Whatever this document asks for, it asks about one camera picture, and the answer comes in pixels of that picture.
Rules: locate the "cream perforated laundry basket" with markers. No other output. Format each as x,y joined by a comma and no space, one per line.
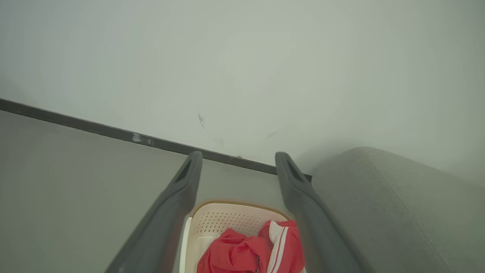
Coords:
223,222

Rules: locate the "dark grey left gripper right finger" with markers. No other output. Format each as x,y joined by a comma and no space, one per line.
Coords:
310,220

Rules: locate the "plain red garment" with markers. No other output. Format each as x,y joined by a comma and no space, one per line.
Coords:
231,254

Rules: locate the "dark grey wall baseboard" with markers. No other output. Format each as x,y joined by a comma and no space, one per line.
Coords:
75,123

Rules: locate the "red garment with white band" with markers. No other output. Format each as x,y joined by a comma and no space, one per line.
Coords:
290,246

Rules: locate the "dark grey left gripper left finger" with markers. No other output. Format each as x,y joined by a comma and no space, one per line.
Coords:
170,212

